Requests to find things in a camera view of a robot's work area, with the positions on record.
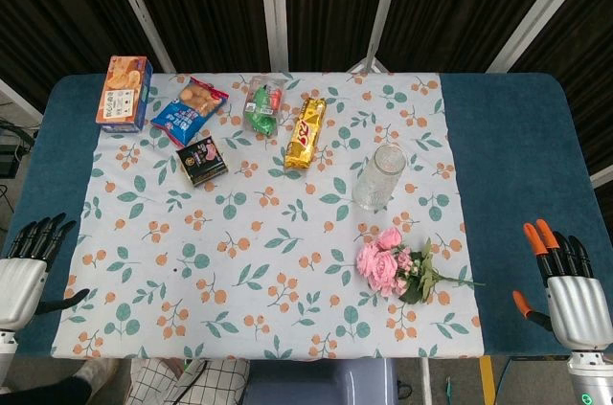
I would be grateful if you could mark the small black snack packet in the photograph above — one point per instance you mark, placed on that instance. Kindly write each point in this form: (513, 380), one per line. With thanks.
(202, 161)

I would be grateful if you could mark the grey plastic stool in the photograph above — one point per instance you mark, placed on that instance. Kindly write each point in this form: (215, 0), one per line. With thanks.
(321, 383)

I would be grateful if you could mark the yellow biscuit pack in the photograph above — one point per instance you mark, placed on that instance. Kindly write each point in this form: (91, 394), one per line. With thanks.
(304, 134)

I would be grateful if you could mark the right silver orange-tipped robot hand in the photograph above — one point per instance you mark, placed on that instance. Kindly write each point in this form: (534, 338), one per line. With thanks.
(579, 311)

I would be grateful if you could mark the white table leg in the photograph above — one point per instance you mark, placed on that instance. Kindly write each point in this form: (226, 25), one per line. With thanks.
(425, 383)

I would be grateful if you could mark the clear textured glass vase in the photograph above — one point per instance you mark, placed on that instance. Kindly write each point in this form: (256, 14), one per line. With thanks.
(380, 177)

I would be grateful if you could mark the white black checkered fabric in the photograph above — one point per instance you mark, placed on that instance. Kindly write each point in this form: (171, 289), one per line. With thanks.
(191, 386)

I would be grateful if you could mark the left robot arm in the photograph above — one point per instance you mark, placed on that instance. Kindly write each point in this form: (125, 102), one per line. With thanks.
(6, 352)

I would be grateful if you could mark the blue biscuit snack bag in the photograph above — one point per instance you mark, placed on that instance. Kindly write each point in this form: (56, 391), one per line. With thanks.
(184, 115)

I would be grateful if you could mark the black electronic device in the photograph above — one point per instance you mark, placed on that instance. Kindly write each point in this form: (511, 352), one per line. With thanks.
(8, 156)

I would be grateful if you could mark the clear box with green packets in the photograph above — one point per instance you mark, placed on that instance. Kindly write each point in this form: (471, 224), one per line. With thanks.
(262, 108)

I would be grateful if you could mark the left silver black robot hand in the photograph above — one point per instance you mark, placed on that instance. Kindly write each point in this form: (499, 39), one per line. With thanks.
(21, 287)

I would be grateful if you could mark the teal table cover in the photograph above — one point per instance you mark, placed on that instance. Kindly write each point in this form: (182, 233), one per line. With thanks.
(517, 161)

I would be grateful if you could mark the pink rose bouquet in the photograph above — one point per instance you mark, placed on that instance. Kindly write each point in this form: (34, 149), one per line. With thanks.
(383, 263)

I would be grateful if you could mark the white metal frame post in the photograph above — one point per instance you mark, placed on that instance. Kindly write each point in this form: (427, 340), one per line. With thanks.
(546, 7)
(19, 101)
(383, 7)
(274, 7)
(602, 176)
(139, 12)

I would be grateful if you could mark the white fruit-print tablecloth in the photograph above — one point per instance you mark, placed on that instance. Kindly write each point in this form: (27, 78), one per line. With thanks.
(258, 252)

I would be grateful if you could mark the orange blue cookie box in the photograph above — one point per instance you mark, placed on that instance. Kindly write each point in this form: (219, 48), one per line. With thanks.
(122, 94)

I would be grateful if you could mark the beige shoe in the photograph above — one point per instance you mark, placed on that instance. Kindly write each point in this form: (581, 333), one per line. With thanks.
(98, 372)

